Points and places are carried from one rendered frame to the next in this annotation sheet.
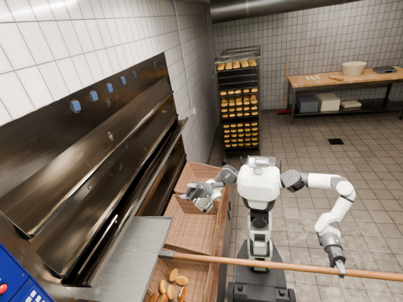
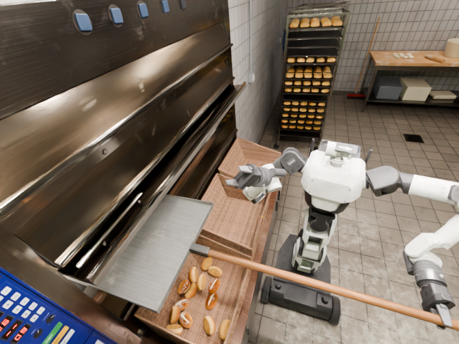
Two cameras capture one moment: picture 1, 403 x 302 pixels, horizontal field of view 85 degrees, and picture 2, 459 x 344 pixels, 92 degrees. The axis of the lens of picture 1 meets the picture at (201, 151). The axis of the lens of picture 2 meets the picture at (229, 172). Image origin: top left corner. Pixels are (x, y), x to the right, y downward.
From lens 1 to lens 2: 0.37 m
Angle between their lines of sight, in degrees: 12
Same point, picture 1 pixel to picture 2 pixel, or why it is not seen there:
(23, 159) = not seen: outside the picture
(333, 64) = (434, 39)
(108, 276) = (126, 263)
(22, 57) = not seen: outside the picture
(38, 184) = (14, 136)
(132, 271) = (156, 263)
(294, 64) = (383, 35)
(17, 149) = not seen: outside the picture
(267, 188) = (346, 186)
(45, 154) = (24, 90)
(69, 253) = (71, 237)
